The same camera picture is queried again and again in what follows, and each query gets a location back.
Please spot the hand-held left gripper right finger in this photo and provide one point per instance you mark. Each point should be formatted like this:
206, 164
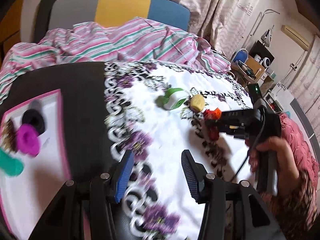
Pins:
190, 177

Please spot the black table mat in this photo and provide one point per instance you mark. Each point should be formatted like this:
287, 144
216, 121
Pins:
82, 92

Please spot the white air conditioner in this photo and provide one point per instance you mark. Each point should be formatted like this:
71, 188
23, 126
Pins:
296, 33

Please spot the clothes iron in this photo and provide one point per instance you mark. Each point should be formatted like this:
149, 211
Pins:
266, 36

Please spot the black storage box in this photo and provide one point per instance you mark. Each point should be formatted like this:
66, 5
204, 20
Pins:
261, 52

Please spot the magenta toy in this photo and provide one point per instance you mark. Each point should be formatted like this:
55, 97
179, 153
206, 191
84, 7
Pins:
27, 140

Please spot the red quilted blanket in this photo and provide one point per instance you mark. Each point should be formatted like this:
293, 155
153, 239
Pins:
297, 140

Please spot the white floral tablecloth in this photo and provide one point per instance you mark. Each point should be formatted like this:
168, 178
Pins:
162, 135

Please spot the cardboard box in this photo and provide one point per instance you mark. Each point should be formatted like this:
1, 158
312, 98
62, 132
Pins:
252, 67

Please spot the pink green striped cloth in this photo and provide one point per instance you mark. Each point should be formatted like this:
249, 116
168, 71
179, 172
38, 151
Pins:
140, 37

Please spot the beige patterned curtain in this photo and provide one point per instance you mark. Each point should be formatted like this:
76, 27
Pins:
220, 10

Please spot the teal toy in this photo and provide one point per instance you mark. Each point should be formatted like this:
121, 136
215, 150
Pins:
10, 163

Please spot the grey yellow blue chair back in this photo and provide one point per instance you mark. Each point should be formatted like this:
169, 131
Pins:
120, 7

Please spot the black rolled mat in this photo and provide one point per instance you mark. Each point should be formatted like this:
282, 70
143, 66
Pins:
45, 12

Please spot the person's right forearm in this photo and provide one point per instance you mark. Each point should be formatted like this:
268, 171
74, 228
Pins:
295, 205

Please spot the brown comb-like toy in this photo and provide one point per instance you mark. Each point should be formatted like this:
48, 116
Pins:
8, 136

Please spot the red toy block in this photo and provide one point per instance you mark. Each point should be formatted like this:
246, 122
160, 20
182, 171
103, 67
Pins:
213, 133

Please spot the metal stand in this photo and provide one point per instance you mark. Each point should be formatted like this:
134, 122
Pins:
260, 22

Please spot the green white toy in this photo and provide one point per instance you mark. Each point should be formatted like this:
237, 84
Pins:
172, 100

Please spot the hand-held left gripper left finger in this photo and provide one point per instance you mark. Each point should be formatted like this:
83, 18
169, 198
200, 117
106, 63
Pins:
123, 177

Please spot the orange toy block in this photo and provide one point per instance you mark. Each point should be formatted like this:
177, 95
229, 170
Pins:
213, 113

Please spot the yellow carved egg-shaped block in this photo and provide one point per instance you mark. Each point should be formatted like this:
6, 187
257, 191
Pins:
197, 102

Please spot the pink-rimmed white tray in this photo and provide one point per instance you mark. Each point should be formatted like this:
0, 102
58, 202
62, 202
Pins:
50, 170

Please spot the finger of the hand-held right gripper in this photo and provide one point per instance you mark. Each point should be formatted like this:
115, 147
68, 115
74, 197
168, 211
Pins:
235, 130
235, 116

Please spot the pale window curtain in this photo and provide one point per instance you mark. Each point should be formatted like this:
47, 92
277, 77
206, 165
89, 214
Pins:
307, 75

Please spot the person's right hand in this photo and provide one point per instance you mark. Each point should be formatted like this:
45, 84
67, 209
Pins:
287, 162

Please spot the wooden wardrobe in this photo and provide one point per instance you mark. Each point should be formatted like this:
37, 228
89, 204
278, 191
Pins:
10, 25

